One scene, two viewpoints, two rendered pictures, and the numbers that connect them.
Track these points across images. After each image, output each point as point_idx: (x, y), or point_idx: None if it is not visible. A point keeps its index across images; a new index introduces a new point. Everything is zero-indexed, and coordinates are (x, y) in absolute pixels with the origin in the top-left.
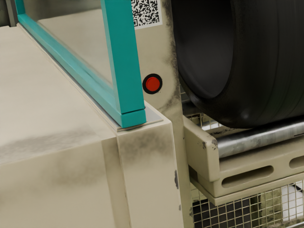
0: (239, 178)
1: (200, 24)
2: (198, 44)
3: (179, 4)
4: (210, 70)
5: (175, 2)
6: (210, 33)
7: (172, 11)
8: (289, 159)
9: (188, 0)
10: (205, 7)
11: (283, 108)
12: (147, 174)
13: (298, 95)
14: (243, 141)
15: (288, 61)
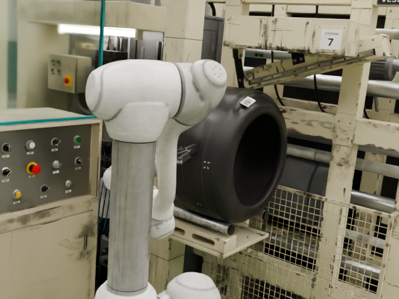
0: (178, 231)
1: (254, 164)
2: (246, 174)
3: (247, 149)
4: (239, 189)
5: (246, 148)
6: (255, 171)
7: (241, 151)
8: (192, 233)
9: (253, 149)
10: (260, 157)
11: (184, 201)
12: None
13: (185, 196)
14: (179, 212)
15: None
